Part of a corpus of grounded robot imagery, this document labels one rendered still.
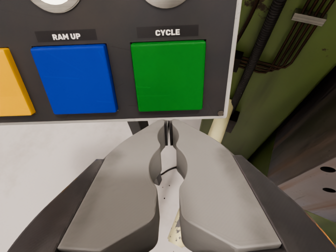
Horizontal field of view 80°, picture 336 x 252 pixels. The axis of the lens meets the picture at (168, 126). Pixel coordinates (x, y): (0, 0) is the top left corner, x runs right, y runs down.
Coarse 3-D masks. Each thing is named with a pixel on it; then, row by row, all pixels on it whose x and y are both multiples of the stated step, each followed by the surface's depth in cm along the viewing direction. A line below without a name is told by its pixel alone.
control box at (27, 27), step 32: (0, 0) 18; (32, 0) 18; (96, 0) 18; (128, 0) 18; (160, 0) 18; (192, 0) 18; (224, 0) 18; (0, 32) 20; (32, 32) 20; (64, 32) 20; (96, 32) 20; (128, 32) 20; (160, 32) 20; (192, 32) 20; (224, 32) 20; (32, 64) 21; (128, 64) 21; (224, 64) 21; (32, 96) 23; (128, 96) 23; (224, 96) 23
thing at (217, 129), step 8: (216, 120) 62; (224, 120) 61; (216, 128) 60; (224, 128) 61; (216, 136) 59; (176, 216) 50; (176, 224) 48; (176, 232) 47; (168, 240) 48; (176, 240) 46
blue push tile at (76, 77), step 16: (32, 48) 20; (48, 48) 20; (64, 48) 20; (80, 48) 20; (96, 48) 20; (48, 64) 21; (64, 64) 21; (80, 64) 21; (96, 64) 21; (48, 80) 22; (64, 80) 22; (80, 80) 22; (96, 80) 22; (112, 80) 22; (48, 96) 22; (64, 96) 22; (80, 96) 22; (96, 96) 22; (112, 96) 23; (64, 112) 24; (80, 112) 24; (96, 112) 24
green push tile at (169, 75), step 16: (144, 48) 20; (160, 48) 20; (176, 48) 20; (192, 48) 20; (144, 64) 21; (160, 64) 21; (176, 64) 21; (192, 64) 21; (144, 80) 22; (160, 80) 22; (176, 80) 22; (192, 80) 22; (144, 96) 22; (160, 96) 22; (176, 96) 22; (192, 96) 22
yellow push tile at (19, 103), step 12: (0, 48) 20; (0, 60) 20; (12, 60) 21; (0, 72) 21; (12, 72) 21; (0, 84) 22; (12, 84) 22; (0, 96) 22; (12, 96) 22; (24, 96) 23; (0, 108) 23; (12, 108) 23; (24, 108) 23
